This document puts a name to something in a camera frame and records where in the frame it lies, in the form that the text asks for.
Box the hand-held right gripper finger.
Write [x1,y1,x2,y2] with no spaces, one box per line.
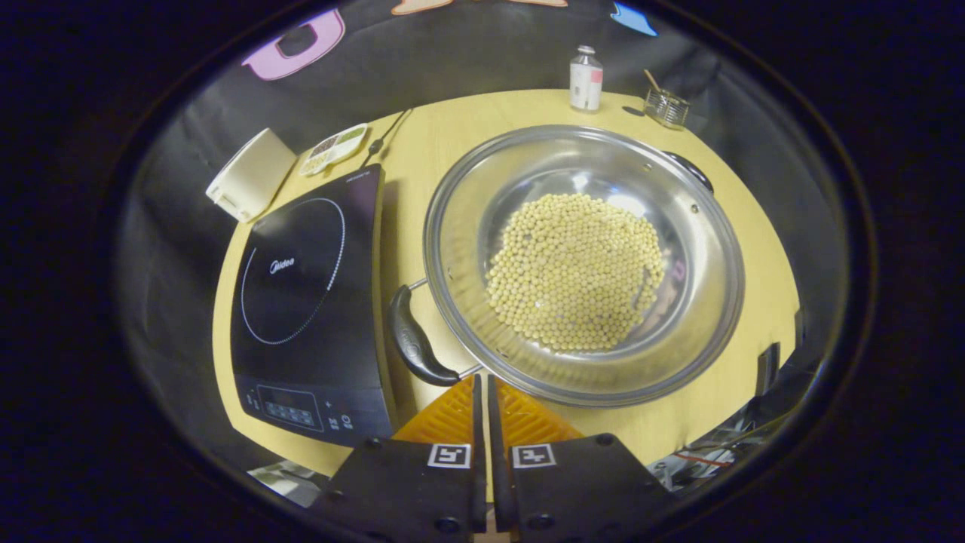
[488,375,676,542]
[313,375,487,540]

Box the steel pot with black handles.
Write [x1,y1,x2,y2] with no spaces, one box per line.
[388,124,747,408]

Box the black induction cooktop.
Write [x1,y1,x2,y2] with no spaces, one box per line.
[230,164,399,448]

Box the pile of yellow soybeans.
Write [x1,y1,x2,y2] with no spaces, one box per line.
[485,193,666,353]

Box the white divided bean dish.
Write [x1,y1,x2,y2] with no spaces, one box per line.
[299,123,369,177]

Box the white toaster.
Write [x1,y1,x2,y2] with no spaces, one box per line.
[205,127,298,224]

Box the small white bottle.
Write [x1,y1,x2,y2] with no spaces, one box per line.
[569,44,604,113]

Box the small glass jar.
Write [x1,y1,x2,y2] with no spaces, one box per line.
[642,69,691,130]

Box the black power cable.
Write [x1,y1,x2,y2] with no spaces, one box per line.
[360,108,414,168]

